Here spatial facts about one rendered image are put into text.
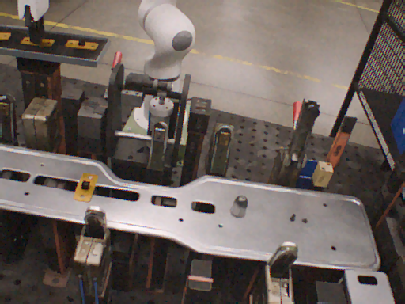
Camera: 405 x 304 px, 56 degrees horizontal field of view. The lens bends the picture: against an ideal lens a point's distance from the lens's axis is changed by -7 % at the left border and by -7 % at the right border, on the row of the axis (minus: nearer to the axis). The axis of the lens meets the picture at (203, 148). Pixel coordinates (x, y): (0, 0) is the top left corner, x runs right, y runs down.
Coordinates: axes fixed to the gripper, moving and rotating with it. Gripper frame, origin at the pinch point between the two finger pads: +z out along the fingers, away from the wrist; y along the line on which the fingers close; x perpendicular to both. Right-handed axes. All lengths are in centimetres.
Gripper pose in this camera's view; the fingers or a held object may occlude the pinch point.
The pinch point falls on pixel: (36, 33)
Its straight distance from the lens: 114.2
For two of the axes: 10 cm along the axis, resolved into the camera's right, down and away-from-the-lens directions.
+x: 9.9, 1.3, 0.9
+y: -0.1, 6.4, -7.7
